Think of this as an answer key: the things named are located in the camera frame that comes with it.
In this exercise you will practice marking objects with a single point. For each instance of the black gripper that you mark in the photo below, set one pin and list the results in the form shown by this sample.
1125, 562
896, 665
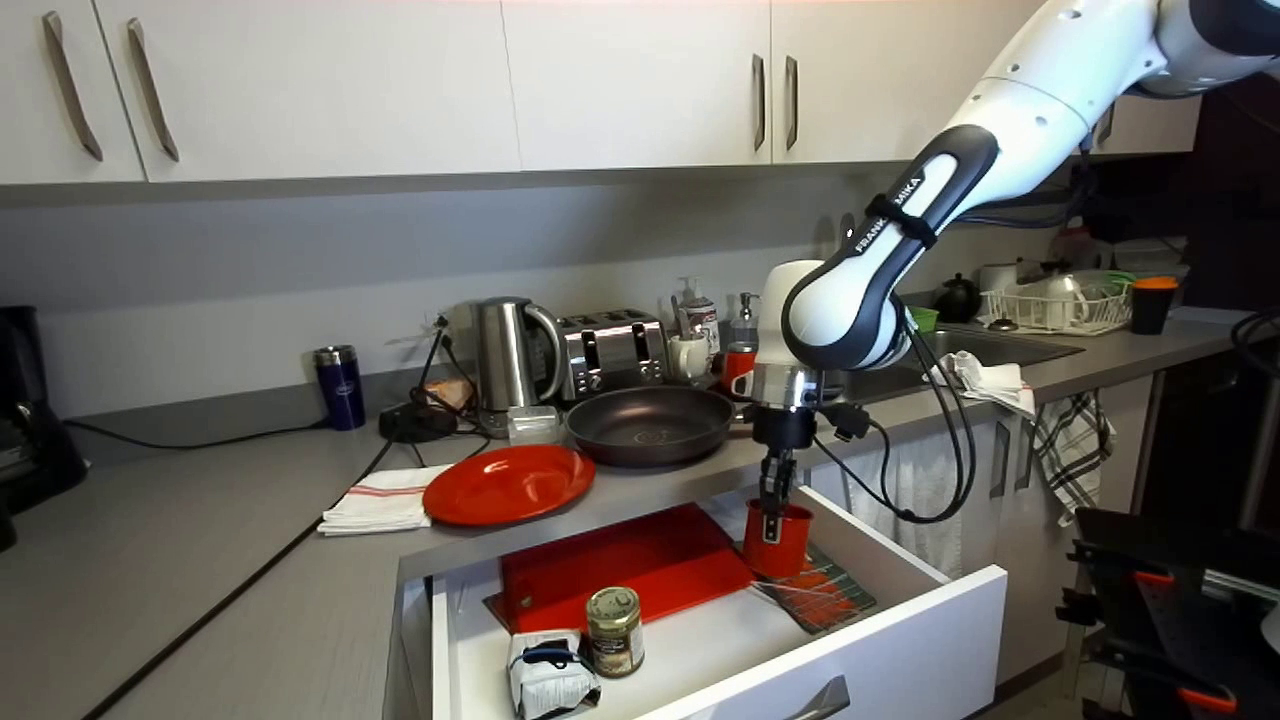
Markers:
787, 435

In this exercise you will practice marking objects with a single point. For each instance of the white drawer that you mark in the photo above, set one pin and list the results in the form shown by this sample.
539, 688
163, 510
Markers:
692, 653

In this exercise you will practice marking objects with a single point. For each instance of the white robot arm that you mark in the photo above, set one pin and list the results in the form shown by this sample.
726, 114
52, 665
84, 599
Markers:
1043, 81

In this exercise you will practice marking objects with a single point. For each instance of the black cup orange rim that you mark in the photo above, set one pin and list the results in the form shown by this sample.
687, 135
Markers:
1154, 307

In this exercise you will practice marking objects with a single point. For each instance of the green orange patterned placemat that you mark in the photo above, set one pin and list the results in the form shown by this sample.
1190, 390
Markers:
833, 602

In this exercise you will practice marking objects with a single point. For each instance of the large white dish towel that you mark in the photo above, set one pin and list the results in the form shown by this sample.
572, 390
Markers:
905, 514

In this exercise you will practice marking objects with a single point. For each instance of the dark frying pan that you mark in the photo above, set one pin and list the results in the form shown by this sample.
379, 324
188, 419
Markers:
649, 427

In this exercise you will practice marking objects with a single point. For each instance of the white mug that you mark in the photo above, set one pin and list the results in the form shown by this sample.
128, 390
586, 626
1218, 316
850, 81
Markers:
687, 357

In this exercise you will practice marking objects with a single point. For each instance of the clear soap dispenser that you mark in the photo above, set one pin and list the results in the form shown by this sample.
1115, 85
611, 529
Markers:
740, 323

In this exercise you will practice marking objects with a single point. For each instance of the red cutting board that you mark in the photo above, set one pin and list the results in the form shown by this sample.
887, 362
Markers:
627, 564

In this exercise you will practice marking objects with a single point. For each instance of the patterned ceramic canister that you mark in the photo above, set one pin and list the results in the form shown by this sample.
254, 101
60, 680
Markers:
692, 315

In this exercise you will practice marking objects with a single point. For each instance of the silver four-slot toaster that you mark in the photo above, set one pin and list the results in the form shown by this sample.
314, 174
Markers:
605, 352

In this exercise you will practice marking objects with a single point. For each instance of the green bowl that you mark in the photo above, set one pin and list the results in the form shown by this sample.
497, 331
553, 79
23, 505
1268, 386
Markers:
924, 323

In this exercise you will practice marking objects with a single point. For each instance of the crumpled white cloth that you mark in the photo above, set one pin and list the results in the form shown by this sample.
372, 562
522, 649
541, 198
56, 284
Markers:
999, 381

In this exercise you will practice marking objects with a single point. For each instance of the metal faucet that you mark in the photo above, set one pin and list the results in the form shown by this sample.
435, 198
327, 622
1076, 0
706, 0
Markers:
850, 238

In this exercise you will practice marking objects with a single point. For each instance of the black teapot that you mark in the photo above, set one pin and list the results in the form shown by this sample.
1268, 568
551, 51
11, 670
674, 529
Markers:
956, 303

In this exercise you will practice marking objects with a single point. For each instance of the red plate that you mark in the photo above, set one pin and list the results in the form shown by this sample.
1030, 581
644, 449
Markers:
505, 486

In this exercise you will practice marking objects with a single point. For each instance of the white base cabinet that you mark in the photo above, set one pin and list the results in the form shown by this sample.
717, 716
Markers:
1024, 602

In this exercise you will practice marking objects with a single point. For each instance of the stainless steel sink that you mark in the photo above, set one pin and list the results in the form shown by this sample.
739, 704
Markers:
1024, 347

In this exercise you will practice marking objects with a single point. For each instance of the stainless steel kettle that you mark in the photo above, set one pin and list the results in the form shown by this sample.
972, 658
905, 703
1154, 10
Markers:
505, 352

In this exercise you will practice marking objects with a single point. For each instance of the white dish rack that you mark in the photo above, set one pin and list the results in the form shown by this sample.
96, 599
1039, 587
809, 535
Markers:
1067, 307

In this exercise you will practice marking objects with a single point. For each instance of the black round device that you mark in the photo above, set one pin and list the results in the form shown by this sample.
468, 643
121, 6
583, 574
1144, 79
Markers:
414, 423

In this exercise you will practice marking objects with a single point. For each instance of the white red-striped folded towel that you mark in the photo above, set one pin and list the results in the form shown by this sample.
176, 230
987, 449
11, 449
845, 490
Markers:
372, 505

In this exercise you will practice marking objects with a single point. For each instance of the black orange robot stand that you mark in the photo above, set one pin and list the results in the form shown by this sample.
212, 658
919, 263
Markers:
1175, 626

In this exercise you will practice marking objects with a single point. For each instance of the blue tumbler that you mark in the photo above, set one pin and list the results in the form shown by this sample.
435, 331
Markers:
343, 386

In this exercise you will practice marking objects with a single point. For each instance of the white upper cabinets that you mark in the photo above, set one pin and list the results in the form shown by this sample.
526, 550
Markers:
307, 81

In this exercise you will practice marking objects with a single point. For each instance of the black coffee machine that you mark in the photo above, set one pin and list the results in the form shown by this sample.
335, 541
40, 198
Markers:
35, 427

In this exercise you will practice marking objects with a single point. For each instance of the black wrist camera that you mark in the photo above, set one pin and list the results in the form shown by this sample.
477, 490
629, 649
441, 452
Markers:
841, 423

